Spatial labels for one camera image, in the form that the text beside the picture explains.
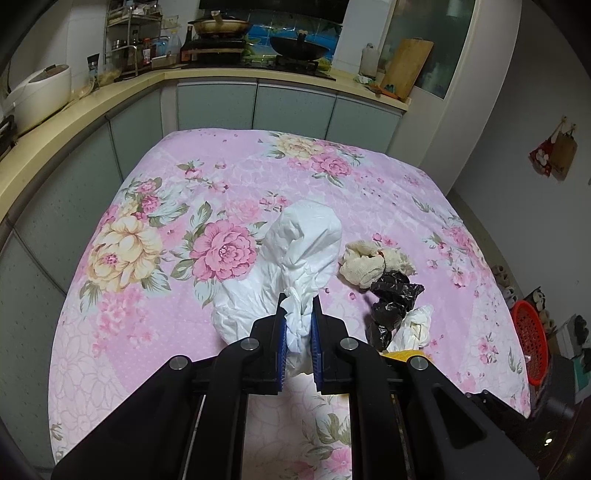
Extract white tissue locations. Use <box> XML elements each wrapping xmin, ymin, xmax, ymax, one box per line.
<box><xmin>387</xmin><ymin>305</ymin><xmax>433</xmax><ymax>352</ymax></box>

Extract black plastic bag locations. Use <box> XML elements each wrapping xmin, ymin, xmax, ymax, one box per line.
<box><xmin>367</xmin><ymin>271</ymin><xmax>425</xmax><ymax>352</ymax></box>

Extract cream cloth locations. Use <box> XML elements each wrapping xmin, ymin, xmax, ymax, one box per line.
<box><xmin>339</xmin><ymin>240</ymin><xmax>416</xmax><ymax>290</ymax></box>

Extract white plastic bag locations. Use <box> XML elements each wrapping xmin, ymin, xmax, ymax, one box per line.
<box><xmin>212</xmin><ymin>200</ymin><xmax>342</xmax><ymax>377</ymax></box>

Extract kitchen counter cabinets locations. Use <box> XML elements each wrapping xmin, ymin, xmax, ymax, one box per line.
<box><xmin>1</xmin><ymin>69</ymin><xmax>406</xmax><ymax>469</ymax></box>

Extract red plastic mesh basket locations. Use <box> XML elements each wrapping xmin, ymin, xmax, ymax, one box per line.
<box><xmin>511</xmin><ymin>300</ymin><xmax>549</xmax><ymax>388</ymax></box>

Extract pink floral tablecloth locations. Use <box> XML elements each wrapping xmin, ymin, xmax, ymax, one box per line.
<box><xmin>48</xmin><ymin>129</ymin><xmax>531</xmax><ymax>479</ymax></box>

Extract black shoe rack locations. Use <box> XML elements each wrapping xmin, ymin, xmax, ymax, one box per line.
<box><xmin>525</xmin><ymin>287</ymin><xmax>558</xmax><ymax>339</ymax></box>

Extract red hanging bag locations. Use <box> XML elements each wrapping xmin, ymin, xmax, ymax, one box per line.
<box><xmin>528</xmin><ymin>116</ymin><xmax>567</xmax><ymax>177</ymax></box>

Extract brown hanging paper bag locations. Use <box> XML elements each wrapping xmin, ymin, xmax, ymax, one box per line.
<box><xmin>550</xmin><ymin>123</ymin><xmax>578</xmax><ymax>181</ymax></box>

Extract wooden cutting board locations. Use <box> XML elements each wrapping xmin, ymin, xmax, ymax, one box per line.
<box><xmin>380</xmin><ymin>38</ymin><xmax>434</xmax><ymax>101</ymax></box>

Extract translucent plastic jug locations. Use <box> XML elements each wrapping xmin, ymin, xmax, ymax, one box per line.
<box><xmin>359</xmin><ymin>43</ymin><xmax>380</xmax><ymax>78</ymax></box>

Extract white rice cooker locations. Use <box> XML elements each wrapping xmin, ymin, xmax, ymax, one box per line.
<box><xmin>3</xmin><ymin>64</ymin><xmax>71</xmax><ymax>136</ymax></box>

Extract metal spice rack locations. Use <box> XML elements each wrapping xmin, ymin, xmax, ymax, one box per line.
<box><xmin>104</xmin><ymin>1</ymin><xmax>179</xmax><ymax>79</ymax></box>

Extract black wok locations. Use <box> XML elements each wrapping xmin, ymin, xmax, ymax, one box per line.
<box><xmin>270</xmin><ymin>30</ymin><xmax>329</xmax><ymax>62</ymax></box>

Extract golden pan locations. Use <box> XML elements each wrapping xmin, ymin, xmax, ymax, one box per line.
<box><xmin>189</xmin><ymin>11</ymin><xmax>252</xmax><ymax>37</ymax></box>

